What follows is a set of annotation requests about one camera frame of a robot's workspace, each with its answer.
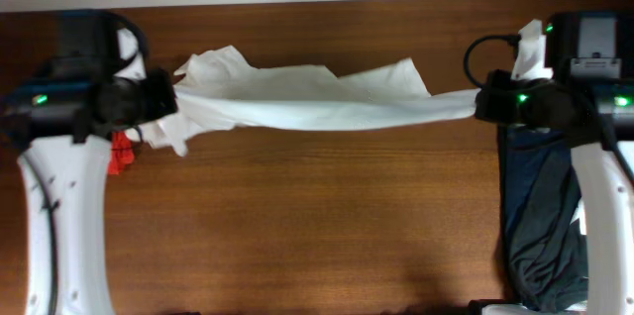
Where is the dark grey garment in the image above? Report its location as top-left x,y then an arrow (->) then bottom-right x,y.
498,128 -> 588,313

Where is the white t-shirt with robot print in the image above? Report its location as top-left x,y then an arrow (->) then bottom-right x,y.
127,46 -> 476,157

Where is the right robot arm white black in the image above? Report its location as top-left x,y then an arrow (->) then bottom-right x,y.
470,12 -> 633,314

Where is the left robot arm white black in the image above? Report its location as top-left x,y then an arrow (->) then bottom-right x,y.
1,10 -> 177,314

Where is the folded red FRAM t-shirt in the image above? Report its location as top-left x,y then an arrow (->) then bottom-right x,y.
108,132 -> 135,175

